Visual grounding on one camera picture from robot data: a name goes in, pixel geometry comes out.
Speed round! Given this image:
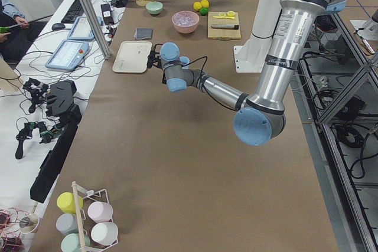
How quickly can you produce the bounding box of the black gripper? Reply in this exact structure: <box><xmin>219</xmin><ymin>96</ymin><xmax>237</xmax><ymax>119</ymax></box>
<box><xmin>146</xmin><ymin>44</ymin><xmax>162</xmax><ymax>70</ymax></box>

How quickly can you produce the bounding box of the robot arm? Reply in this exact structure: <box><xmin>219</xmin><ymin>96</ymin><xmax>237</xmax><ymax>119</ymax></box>
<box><xmin>148</xmin><ymin>0</ymin><xmax>346</xmax><ymax>146</ymax></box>

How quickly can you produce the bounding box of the pile of clear ice cubes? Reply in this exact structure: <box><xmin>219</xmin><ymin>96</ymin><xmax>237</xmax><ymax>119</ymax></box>
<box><xmin>172</xmin><ymin>11</ymin><xmax>197</xmax><ymax>27</ymax></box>

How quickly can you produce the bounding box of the light blue cup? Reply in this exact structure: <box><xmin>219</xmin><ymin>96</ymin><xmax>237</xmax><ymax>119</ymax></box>
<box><xmin>179</xmin><ymin>56</ymin><xmax>190</xmax><ymax>69</ymax></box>

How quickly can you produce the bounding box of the pink cup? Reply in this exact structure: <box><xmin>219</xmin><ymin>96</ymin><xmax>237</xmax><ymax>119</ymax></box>
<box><xmin>87</xmin><ymin>201</ymin><xmax>113</xmax><ymax>223</ymax></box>

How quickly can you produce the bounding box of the yellow cup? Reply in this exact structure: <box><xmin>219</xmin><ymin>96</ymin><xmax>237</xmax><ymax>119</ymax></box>
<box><xmin>56</xmin><ymin>192</ymin><xmax>76</xmax><ymax>214</ymax></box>

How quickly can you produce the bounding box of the white cup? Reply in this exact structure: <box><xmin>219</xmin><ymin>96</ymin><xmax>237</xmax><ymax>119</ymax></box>
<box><xmin>91</xmin><ymin>222</ymin><xmax>119</xmax><ymax>246</ymax></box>

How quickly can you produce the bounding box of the grey cup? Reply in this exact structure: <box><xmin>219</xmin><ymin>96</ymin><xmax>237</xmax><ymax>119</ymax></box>
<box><xmin>56</xmin><ymin>214</ymin><xmax>78</xmax><ymax>235</ymax></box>

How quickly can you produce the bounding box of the green cup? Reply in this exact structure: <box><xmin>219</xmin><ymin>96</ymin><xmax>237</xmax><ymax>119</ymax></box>
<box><xmin>60</xmin><ymin>233</ymin><xmax>81</xmax><ymax>252</ymax></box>

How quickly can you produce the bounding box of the yellow lemon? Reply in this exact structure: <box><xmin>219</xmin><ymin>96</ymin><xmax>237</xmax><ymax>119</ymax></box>
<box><xmin>193</xmin><ymin>1</ymin><xmax>203</xmax><ymax>11</ymax></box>
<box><xmin>200</xmin><ymin>0</ymin><xmax>210</xmax><ymax>8</ymax></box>

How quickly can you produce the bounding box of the green lime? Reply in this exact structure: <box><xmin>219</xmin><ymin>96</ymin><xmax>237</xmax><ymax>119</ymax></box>
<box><xmin>199</xmin><ymin>7</ymin><xmax>208</xmax><ymax>16</ymax></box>

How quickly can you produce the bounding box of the green bowl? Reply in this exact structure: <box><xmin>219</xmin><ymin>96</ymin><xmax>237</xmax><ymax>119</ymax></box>
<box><xmin>146</xmin><ymin>1</ymin><xmax>164</xmax><ymax>15</ymax></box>

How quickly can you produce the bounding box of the pink bowl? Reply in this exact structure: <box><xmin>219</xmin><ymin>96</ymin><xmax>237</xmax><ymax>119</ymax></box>
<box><xmin>171</xmin><ymin>11</ymin><xmax>200</xmax><ymax>34</ymax></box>

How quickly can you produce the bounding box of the lemon slice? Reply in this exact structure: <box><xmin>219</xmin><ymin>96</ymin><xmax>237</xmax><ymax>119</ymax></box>
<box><xmin>226</xmin><ymin>11</ymin><xmax>236</xmax><ymax>17</ymax></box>

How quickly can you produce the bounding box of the yellow plastic knife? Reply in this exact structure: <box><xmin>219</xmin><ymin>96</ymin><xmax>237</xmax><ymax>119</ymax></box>
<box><xmin>212</xmin><ymin>13</ymin><xmax>235</xmax><ymax>19</ymax></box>

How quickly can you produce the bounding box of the wooden cutting board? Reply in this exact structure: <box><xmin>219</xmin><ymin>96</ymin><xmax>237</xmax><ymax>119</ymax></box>
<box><xmin>207</xmin><ymin>11</ymin><xmax>242</xmax><ymax>40</ymax></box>

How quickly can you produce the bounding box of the grey folded cloth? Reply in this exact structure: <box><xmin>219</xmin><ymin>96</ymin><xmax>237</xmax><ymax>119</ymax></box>
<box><xmin>134</xmin><ymin>28</ymin><xmax>153</xmax><ymax>40</ymax></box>

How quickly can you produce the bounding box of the beige tray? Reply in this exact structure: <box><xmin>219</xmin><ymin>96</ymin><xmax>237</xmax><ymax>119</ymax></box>
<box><xmin>112</xmin><ymin>41</ymin><xmax>152</xmax><ymax>74</ymax></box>

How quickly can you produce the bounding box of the black keyboard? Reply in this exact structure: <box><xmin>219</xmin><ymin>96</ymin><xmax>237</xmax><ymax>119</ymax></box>
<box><xmin>60</xmin><ymin>0</ymin><xmax>85</xmax><ymax>24</ymax></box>

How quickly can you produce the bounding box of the teach pendant far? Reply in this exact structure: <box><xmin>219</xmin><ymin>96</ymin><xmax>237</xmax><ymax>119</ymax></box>
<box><xmin>67</xmin><ymin>17</ymin><xmax>95</xmax><ymax>41</ymax></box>

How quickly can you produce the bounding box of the teach pendant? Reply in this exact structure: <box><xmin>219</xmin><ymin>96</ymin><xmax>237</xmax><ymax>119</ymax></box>
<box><xmin>67</xmin><ymin>17</ymin><xmax>95</xmax><ymax>41</ymax></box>
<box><xmin>45</xmin><ymin>40</ymin><xmax>89</xmax><ymax>71</ymax></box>

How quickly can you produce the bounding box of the black computer mouse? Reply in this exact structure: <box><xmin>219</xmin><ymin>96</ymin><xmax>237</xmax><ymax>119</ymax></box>
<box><xmin>51</xmin><ymin>22</ymin><xmax>66</xmax><ymax>31</ymax></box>

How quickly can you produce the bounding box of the teach pendant near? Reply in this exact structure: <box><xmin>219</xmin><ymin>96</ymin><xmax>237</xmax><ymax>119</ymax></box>
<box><xmin>45</xmin><ymin>40</ymin><xmax>89</xmax><ymax>71</ymax></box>

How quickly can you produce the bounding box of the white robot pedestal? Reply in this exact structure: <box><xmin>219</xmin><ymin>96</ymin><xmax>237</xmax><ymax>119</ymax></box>
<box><xmin>234</xmin><ymin>0</ymin><xmax>281</xmax><ymax>73</ymax></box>

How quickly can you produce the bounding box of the aluminium frame post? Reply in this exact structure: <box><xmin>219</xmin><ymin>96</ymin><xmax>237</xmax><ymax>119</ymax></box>
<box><xmin>80</xmin><ymin>0</ymin><xmax>110</xmax><ymax>60</ymax></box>

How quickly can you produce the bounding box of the white wire cup rack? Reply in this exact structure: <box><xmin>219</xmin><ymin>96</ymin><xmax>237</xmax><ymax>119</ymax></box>
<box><xmin>71</xmin><ymin>181</ymin><xmax>119</xmax><ymax>251</ymax></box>

